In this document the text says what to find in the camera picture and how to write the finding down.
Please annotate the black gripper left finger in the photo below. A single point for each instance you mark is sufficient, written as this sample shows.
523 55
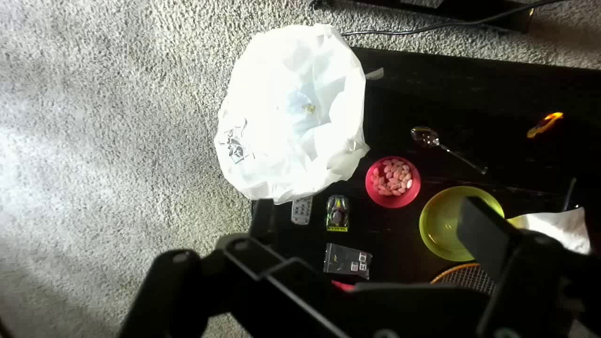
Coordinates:
269 296

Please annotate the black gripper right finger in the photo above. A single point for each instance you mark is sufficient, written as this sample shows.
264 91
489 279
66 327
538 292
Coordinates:
541 288

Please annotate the orange toy car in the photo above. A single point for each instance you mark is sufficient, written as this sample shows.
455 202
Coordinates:
547 123

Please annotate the white crumpled paper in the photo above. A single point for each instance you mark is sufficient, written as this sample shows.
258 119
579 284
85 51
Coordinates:
568 228

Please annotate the orange badminton racket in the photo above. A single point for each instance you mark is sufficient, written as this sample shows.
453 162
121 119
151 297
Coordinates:
466 275

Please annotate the black packet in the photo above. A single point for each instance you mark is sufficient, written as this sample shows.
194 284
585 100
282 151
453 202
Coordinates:
344 260

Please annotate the small grey packet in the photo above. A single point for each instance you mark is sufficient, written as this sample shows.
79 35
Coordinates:
301 211

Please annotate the yellow-green plate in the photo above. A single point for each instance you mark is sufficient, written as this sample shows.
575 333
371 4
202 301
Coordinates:
440 217

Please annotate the black coffee table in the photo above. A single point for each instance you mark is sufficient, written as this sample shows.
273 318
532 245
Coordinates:
481 110

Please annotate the white plastic bag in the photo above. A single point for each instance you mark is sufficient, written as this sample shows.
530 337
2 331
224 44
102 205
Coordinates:
292 119

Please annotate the pink bowl with candy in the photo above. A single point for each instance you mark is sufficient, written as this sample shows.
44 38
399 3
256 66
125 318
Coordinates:
393 183

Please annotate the metal spoon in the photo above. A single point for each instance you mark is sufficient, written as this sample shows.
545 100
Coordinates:
431 138

